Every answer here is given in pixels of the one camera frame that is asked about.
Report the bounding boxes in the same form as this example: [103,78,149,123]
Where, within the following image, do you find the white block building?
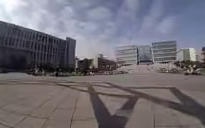
[175,47,198,63]

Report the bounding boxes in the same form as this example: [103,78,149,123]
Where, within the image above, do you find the row of parked bicycles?
[157,65,203,76]
[79,68,129,76]
[22,67,76,77]

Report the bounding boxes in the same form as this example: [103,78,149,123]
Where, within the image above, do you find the striped white glass building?
[114,40,178,66]

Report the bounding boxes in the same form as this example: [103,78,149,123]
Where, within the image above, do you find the brown building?
[76,54,118,72]

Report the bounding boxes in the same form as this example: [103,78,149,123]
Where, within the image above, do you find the dark long building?
[0,18,77,72]

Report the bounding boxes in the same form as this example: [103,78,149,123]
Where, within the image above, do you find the grey paved plaza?
[0,71,205,128]

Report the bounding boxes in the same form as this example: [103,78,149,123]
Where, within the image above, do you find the wide pale stairs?
[117,63,186,75]

